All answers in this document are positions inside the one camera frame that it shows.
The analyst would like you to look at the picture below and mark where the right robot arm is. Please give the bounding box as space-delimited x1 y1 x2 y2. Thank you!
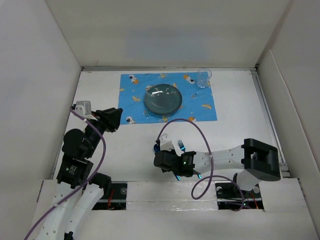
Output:
153 134 281 197

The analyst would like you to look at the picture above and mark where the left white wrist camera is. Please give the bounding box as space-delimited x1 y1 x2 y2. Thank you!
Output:
71 100 97 120

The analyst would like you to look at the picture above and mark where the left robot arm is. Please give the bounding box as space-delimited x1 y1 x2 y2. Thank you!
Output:
37 104 123 240

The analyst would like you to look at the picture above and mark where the white foam front barrier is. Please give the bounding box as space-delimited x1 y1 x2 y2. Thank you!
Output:
126 181 218 212

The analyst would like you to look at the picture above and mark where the blue metal spoon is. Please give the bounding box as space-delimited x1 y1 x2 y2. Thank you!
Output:
153 144 181 181

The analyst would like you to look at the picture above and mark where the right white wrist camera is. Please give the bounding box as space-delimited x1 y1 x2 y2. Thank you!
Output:
159 133 183 156

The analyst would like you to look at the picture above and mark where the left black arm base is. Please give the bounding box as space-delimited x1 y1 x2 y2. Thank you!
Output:
93 181 128 211

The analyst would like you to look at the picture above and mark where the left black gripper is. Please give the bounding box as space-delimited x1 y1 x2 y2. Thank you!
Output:
85 107 123 157

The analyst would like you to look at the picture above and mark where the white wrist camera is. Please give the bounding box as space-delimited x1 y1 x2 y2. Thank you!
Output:
71 100 97 120
159 133 183 156

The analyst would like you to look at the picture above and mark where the blue space-print cloth placemat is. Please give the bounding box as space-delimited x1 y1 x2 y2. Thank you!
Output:
118 72 217 124

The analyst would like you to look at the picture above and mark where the teal ceramic plate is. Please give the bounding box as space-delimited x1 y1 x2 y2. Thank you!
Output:
143 83 183 116

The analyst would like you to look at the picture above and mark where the blue metal fork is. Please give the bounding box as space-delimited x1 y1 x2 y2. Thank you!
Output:
177 139 202 180

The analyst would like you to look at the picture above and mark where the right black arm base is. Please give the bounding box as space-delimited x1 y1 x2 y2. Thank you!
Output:
213 175 264 212

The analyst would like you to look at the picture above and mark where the clear plastic cup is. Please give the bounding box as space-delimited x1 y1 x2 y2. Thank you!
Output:
196 68 212 88

